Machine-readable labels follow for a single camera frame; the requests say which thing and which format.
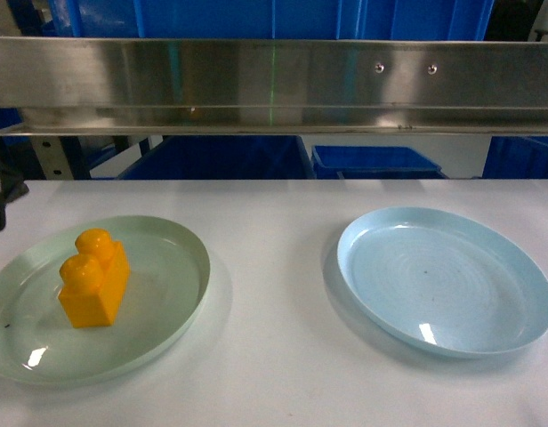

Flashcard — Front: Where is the pale green plate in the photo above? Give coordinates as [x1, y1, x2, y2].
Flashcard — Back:
[0, 215, 211, 387]

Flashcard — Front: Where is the blue bin lower left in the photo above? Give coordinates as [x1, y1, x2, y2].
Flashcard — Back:
[117, 135, 314, 180]

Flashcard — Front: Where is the blue bin lower right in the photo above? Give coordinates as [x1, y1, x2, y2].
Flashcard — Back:
[311, 145, 446, 180]

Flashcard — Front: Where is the large blue bin upper left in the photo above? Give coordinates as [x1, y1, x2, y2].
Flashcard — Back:
[67, 0, 494, 41]

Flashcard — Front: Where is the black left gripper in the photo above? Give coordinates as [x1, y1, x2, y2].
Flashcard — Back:
[0, 145, 29, 231]

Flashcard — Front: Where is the light blue plate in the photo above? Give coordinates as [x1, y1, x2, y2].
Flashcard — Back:
[336, 207, 548, 359]

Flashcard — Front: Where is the yellow toy building block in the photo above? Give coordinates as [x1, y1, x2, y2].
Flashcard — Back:
[58, 228, 131, 328]

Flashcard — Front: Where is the stainless steel shelf rail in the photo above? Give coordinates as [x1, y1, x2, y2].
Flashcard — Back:
[0, 36, 548, 136]

